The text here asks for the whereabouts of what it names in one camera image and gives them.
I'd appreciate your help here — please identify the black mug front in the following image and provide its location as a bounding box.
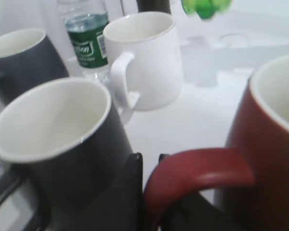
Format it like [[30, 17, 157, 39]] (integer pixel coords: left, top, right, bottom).
[[0, 77, 143, 231]]

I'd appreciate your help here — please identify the red-brown ceramic mug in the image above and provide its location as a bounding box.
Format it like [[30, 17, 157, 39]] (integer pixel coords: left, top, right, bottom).
[[144, 55, 289, 231]]

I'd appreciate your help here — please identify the black mug rear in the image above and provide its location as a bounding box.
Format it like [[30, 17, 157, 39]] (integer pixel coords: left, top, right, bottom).
[[0, 28, 69, 112]]

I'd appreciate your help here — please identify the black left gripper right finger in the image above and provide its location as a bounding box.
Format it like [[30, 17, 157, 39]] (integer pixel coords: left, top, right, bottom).
[[156, 153, 228, 231]]

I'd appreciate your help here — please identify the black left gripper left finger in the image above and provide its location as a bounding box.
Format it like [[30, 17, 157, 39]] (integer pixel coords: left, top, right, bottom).
[[46, 153, 143, 231]]

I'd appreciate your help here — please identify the green soda bottle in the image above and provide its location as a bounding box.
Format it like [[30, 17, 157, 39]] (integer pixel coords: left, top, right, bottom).
[[181, 0, 232, 20]]

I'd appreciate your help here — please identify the clear water bottle green label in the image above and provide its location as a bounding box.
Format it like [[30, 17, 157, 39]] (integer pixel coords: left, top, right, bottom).
[[57, 0, 109, 82]]

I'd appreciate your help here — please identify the white ceramic mug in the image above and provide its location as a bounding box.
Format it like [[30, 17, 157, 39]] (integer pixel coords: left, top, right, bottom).
[[103, 12, 184, 124]]

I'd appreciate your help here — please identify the black mug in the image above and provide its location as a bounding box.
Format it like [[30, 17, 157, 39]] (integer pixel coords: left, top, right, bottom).
[[0, 28, 69, 112], [0, 77, 143, 231]]

